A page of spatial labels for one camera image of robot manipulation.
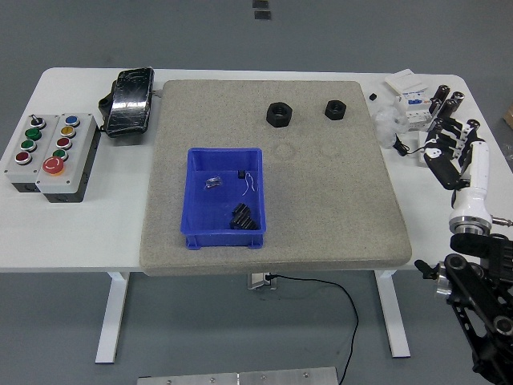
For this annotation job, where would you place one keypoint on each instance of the large black hex nut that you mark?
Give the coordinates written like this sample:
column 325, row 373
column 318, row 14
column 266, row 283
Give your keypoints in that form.
column 272, row 116

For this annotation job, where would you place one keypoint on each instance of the crumpled clear plastic bag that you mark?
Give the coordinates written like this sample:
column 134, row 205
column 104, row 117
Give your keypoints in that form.
column 386, row 124

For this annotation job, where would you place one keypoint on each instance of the blue plastic box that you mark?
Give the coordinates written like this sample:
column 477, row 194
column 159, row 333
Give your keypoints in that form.
column 200, row 208

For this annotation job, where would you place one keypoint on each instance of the grey metal plate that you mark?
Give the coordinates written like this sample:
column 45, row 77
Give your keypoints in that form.
column 240, row 379

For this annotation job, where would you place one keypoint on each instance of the white switch panel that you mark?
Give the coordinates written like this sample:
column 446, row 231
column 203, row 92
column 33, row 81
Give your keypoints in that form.
column 405, row 82

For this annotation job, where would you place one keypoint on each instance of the large black gear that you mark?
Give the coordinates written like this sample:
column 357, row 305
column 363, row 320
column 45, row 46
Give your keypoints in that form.
column 244, row 224

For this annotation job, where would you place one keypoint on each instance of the small black hex nut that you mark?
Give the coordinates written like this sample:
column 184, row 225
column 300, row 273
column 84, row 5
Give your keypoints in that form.
column 330, row 112

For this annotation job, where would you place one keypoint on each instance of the grey four-button control box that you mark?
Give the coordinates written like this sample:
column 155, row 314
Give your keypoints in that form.
column 16, row 168

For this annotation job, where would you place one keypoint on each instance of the black wrapped foot pedal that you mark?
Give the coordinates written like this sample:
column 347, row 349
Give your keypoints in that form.
column 128, row 104

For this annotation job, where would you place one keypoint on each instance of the grey emergency-stop button box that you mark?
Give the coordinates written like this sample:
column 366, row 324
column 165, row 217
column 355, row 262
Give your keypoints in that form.
column 76, row 168

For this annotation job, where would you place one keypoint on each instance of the small clear plastic bag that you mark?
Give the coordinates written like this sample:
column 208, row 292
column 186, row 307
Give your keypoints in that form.
column 212, row 183

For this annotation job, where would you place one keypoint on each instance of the small black cube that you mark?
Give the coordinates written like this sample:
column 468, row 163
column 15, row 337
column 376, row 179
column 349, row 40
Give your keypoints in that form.
column 241, row 174

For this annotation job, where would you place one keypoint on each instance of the white circuit breaker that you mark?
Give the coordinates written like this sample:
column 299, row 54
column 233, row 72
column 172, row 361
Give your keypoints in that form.
column 414, row 110

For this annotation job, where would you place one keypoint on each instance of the brown cardboard box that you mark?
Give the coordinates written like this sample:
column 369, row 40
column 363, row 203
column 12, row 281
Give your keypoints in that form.
column 509, row 115

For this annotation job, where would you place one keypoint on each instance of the white table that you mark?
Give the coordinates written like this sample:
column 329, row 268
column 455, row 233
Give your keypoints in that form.
column 120, row 200

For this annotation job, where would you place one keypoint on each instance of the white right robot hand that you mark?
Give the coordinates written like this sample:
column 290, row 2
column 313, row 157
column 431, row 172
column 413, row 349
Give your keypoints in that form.
column 479, row 168

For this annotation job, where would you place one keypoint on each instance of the grey-brown foam mat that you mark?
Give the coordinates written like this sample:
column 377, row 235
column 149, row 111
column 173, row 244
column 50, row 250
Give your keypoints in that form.
column 320, row 224

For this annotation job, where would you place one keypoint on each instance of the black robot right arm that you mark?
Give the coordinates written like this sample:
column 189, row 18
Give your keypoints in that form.
column 493, row 256

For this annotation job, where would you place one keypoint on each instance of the white table leg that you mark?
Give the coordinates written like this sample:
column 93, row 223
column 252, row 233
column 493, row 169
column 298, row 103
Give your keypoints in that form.
column 394, row 321
column 112, row 321

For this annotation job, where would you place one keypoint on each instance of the silver power socket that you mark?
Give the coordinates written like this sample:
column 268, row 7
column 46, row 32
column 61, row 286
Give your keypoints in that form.
column 258, row 280

